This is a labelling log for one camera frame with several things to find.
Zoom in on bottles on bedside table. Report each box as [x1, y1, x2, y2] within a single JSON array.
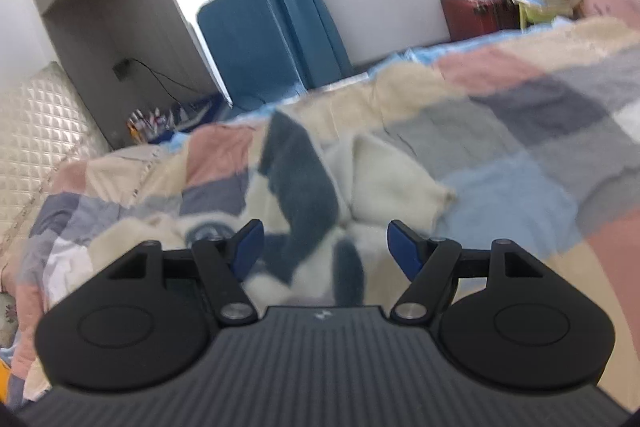
[[126, 98, 216, 144]]

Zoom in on black power adapter with cable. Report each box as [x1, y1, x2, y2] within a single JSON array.
[[112, 57, 217, 104]]

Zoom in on yellow green stool with books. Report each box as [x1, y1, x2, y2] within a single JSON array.
[[512, 0, 574, 30]]

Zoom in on cream quilted headboard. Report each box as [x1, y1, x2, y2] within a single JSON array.
[[0, 62, 111, 253]]

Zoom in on pastel patchwork quilt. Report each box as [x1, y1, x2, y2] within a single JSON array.
[[1, 16, 639, 409]]

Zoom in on pink pillow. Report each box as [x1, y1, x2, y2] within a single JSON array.
[[582, 0, 640, 29]]

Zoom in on cream and blue fluffy sweater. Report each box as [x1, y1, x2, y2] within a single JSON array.
[[89, 113, 454, 312]]

